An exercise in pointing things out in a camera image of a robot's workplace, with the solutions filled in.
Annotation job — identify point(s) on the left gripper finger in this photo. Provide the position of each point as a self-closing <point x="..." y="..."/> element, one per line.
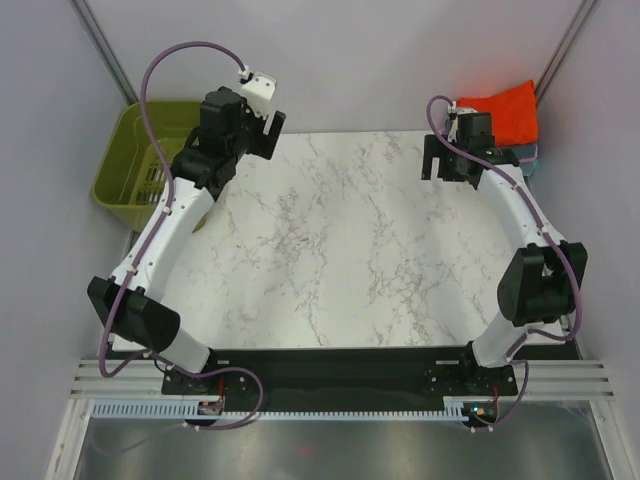
<point x="275" y="127"/>
<point x="262" y="145"/>

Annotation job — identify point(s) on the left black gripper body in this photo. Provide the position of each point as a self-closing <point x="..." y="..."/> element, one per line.
<point x="240" y="142"/>

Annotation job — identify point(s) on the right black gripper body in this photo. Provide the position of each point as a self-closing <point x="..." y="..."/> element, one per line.
<point x="450" y="167"/>

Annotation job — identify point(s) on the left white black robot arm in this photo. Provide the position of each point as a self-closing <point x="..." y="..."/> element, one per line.
<point x="129" y="302"/>

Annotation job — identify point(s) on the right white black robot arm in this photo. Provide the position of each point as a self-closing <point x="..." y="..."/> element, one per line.
<point x="543" y="278"/>

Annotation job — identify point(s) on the folded orange t shirt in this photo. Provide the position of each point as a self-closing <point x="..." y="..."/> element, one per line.
<point x="513" y="114"/>

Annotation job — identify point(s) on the folded grey blue t shirt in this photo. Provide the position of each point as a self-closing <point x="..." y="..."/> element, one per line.
<point x="526" y="153"/>

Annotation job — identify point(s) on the olive green plastic basket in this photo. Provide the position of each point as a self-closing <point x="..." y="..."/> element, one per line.
<point x="130" y="179"/>

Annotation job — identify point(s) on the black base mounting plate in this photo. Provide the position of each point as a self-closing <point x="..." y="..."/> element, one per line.
<point x="386" y="379"/>

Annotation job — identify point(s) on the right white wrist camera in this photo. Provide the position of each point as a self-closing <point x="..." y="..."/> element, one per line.
<point x="452" y="122"/>

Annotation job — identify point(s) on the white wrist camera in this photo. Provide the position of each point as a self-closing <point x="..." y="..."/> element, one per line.
<point x="452" y="122"/>
<point x="258" y="89"/>

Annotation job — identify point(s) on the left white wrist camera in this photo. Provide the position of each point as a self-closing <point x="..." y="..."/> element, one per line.
<point x="258" y="89"/>

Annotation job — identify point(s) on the right aluminium corner post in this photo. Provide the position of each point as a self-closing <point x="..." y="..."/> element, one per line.
<point x="576" y="26"/>

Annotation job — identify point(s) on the aluminium corner post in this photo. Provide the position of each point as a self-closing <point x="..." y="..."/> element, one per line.
<point x="576" y="26"/>
<point x="91" y="26"/>

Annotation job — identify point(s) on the left aluminium corner post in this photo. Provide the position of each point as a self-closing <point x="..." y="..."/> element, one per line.
<point x="91" y="26"/>

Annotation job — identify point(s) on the aluminium frame rail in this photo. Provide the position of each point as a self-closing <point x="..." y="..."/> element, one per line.
<point x="561" y="380"/>

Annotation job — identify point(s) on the white slotted cable duct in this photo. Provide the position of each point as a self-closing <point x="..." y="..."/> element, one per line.
<point x="194" y="410"/>

